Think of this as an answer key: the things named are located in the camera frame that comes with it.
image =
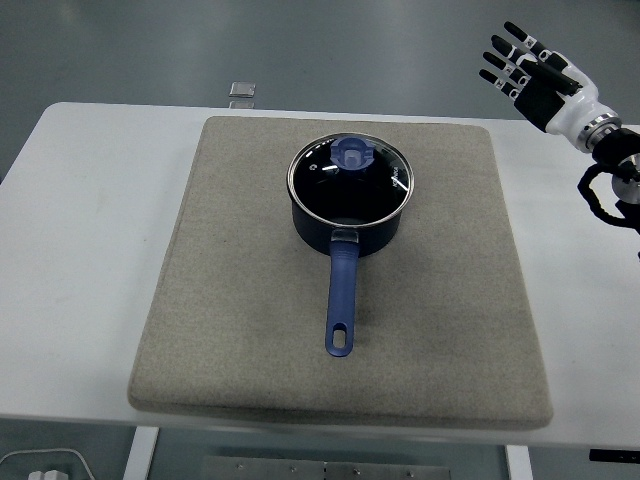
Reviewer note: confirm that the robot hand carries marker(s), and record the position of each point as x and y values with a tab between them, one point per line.
575	100

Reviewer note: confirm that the glass lid with blue knob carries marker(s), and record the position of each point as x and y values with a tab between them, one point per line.
350	152

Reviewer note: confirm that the small metal floor plate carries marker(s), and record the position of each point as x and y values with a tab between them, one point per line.
242	89

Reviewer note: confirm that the black bar under table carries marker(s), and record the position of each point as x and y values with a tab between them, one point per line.
615	455

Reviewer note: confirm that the white table leg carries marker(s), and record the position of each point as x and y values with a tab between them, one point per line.
518	465
140	455

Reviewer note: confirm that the beige fabric mat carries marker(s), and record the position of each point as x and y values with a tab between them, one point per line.
240	310

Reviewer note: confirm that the grey metal plate with screws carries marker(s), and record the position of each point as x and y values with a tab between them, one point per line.
310	470

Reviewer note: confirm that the white plug block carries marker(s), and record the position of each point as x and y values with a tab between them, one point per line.
47	475

